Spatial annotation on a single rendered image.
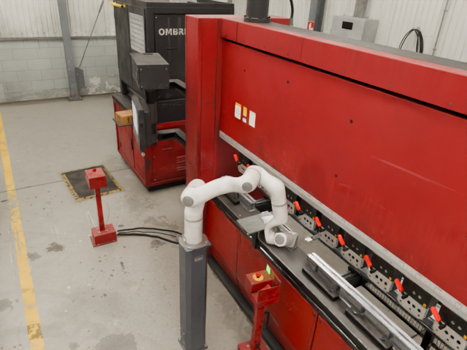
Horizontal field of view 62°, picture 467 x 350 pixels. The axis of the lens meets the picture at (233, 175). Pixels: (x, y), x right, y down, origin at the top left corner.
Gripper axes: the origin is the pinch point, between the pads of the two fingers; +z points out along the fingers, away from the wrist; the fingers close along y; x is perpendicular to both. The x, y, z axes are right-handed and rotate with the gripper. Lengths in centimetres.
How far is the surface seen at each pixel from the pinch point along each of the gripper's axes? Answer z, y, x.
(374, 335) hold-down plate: -28, -30, -66
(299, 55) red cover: -53, 105, 17
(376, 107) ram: -70, 80, -36
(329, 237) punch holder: -22.8, 10.8, -26.1
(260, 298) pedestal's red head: -15.6, -42.5, 4.6
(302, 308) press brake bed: -2.6, -40.0, -20.4
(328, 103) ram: -53, 82, -8
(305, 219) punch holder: -12.5, 15.5, -6.3
